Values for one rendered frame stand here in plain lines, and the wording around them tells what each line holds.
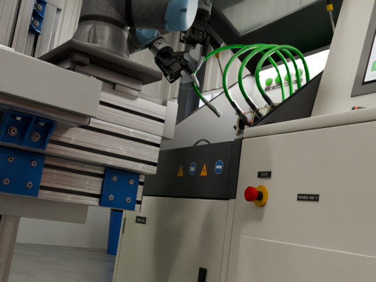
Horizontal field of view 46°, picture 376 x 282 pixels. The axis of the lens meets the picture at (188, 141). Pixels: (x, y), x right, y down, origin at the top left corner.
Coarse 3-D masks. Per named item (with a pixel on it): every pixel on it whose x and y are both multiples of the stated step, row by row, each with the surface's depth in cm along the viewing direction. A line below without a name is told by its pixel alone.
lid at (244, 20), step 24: (216, 0) 192; (240, 0) 184; (264, 0) 176; (288, 0) 170; (312, 0) 163; (336, 0) 155; (216, 24) 201; (240, 24) 195; (264, 24) 187; (288, 24) 177; (312, 24) 170; (240, 48) 205; (312, 48) 179
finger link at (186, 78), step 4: (184, 68) 169; (184, 72) 169; (184, 76) 168; (188, 76) 168; (192, 76) 167; (184, 80) 167; (188, 80) 167; (192, 80) 167; (196, 80) 167; (196, 84) 167
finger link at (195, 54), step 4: (196, 44) 154; (196, 48) 154; (200, 48) 155; (192, 52) 153; (196, 52) 154; (200, 52) 155; (192, 56) 153; (196, 56) 154; (200, 56) 154; (196, 60) 154; (200, 60) 154; (196, 64) 155; (200, 64) 155; (196, 68) 155
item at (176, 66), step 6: (168, 48) 173; (162, 54) 173; (168, 54) 173; (156, 60) 173; (162, 60) 172; (168, 60) 172; (174, 60) 170; (180, 60) 171; (162, 66) 169; (168, 66) 170; (174, 66) 170; (180, 66) 169; (168, 72) 168; (174, 72) 168; (180, 72) 172; (174, 78) 172
